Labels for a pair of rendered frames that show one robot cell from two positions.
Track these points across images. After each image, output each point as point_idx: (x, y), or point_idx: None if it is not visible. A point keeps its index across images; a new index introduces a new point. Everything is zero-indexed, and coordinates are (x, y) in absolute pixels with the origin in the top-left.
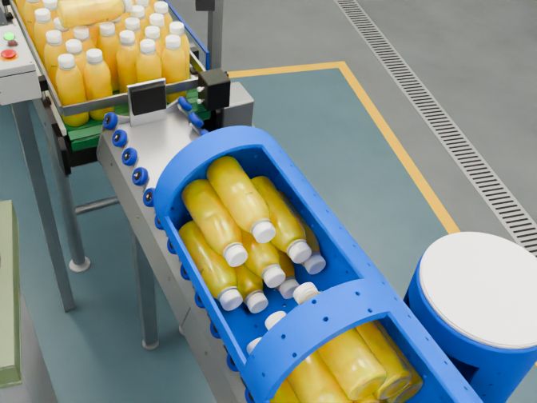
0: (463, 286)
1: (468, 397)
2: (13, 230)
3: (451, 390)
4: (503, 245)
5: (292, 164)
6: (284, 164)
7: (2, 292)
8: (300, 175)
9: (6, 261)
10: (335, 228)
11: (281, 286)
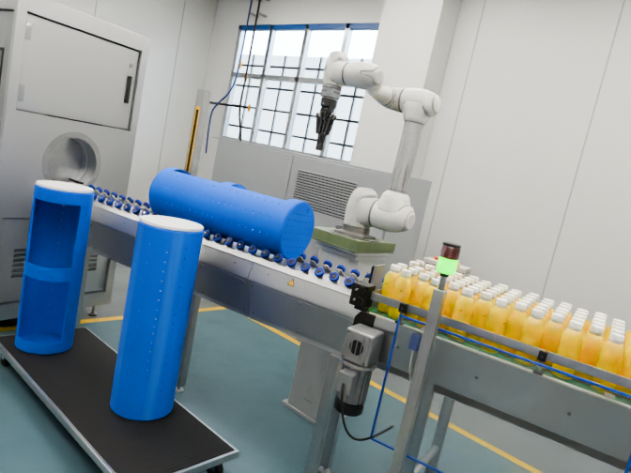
0: (184, 222)
1: (194, 179)
2: (346, 240)
3: (200, 177)
4: (167, 225)
5: (271, 203)
6: (273, 199)
7: (328, 231)
8: (267, 201)
9: (336, 234)
10: (245, 191)
11: None
